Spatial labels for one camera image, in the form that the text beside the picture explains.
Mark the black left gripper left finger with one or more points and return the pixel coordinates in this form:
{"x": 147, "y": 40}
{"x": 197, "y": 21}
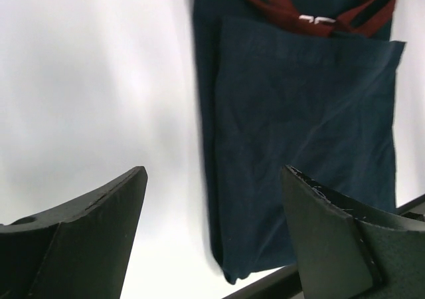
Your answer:
{"x": 77, "y": 250}

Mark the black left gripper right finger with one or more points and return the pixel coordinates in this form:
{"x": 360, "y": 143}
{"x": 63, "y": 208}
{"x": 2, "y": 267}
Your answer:
{"x": 347, "y": 249}

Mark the navy maroon garment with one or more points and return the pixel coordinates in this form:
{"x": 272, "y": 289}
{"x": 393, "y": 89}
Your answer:
{"x": 307, "y": 83}

